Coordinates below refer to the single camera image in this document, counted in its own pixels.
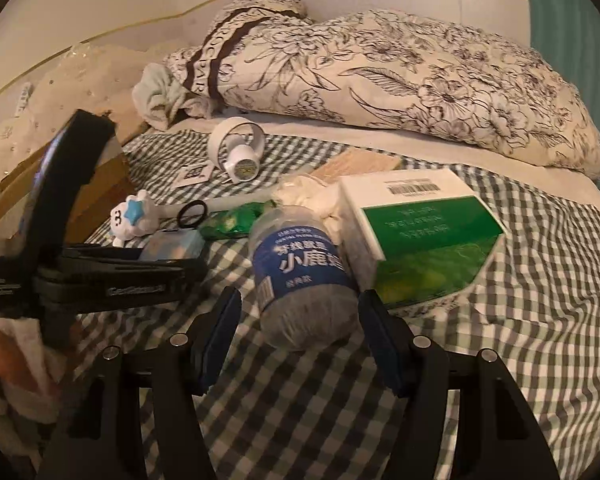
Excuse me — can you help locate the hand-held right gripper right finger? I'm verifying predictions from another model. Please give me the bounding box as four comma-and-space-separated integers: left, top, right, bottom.
357, 290, 563, 480

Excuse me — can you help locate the teal curtain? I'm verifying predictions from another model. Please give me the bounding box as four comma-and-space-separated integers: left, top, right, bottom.
522, 0, 600, 191

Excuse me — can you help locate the clear bottle with blue label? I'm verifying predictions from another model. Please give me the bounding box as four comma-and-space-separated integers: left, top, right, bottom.
248, 205, 363, 352

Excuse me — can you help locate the cream tufted headboard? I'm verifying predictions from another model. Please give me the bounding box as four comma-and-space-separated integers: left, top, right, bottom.
0, 42, 156, 196

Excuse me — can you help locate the brown cardboard box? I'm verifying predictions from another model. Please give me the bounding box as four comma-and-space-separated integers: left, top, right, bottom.
0, 110, 138, 246

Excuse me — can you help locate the light green towel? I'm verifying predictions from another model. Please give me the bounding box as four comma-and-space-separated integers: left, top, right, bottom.
132, 62, 216, 131

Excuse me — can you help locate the green snack packet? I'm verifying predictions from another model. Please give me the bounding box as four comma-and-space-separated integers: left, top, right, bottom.
198, 200, 278, 240

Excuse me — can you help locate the small white fan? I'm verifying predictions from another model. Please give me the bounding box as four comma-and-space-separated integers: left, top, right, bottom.
207, 116, 267, 184

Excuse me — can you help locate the flat beige packet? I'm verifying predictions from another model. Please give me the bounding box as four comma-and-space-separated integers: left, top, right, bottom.
310, 147, 403, 181

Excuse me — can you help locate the floral patterned pillow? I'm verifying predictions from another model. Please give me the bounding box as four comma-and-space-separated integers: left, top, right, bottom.
220, 7, 600, 181

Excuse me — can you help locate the crumpled white tissue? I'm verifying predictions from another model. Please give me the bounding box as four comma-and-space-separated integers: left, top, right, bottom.
272, 172, 353, 233

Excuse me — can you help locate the person's left hand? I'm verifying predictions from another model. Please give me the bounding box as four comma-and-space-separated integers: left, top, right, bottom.
0, 310, 66, 401

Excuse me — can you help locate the green and white box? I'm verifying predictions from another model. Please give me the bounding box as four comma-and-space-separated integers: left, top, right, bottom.
337, 167, 507, 311

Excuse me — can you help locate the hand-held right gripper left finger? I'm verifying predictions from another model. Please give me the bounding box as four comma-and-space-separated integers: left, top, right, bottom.
35, 287, 243, 480

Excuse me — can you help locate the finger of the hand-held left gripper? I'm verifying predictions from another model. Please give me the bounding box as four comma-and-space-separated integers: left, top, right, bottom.
62, 244, 204, 264
130, 259, 207, 284

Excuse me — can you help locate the black hair tie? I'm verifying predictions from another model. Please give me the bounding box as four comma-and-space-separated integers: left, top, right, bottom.
176, 200, 208, 229

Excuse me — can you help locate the floral pillow with brown stripes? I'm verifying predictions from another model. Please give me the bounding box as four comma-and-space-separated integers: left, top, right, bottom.
165, 0, 313, 111

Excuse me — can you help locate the small light blue box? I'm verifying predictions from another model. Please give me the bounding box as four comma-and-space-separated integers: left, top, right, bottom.
139, 229, 206, 262

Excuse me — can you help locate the white toy wand blue star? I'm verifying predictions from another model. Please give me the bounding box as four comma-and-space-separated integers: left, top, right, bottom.
109, 190, 181, 248

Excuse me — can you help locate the small white printed card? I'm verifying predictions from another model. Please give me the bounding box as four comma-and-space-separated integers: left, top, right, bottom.
174, 165, 212, 188

